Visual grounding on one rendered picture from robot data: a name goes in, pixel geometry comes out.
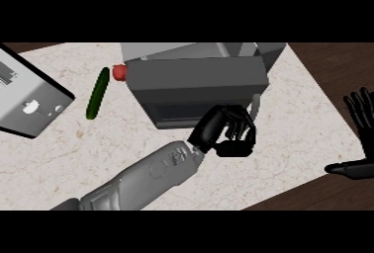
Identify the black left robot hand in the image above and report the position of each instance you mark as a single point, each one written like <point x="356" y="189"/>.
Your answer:
<point x="210" y="129"/>

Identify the green cucumber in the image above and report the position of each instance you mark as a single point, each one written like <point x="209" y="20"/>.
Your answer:
<point x="98" y="94"/>

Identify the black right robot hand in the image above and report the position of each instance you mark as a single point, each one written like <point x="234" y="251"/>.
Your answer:
<point x="359" y="131"/>

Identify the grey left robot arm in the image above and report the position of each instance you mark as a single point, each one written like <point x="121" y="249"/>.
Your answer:
<point x="147" y="178"/>

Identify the dark grey microwave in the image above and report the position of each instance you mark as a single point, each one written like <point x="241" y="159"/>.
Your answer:
<point x="194" y="82"/>

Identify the red tomato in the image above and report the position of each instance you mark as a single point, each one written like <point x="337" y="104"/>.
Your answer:
<point x="118" y="72"/>

